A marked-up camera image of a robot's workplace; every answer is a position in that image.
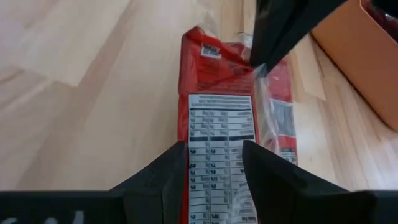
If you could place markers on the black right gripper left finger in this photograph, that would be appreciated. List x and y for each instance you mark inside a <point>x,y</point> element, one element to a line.
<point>155,186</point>

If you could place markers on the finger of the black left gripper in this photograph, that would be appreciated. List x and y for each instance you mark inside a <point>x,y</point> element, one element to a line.
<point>280,28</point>

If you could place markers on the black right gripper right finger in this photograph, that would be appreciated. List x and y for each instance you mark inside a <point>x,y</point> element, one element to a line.
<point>286,193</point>

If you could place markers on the red popcorn bag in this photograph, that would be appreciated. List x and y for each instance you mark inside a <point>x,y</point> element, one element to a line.
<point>281,90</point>
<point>217,124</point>

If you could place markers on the orange plastic basket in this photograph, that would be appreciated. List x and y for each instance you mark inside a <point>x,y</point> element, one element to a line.
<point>357,56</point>

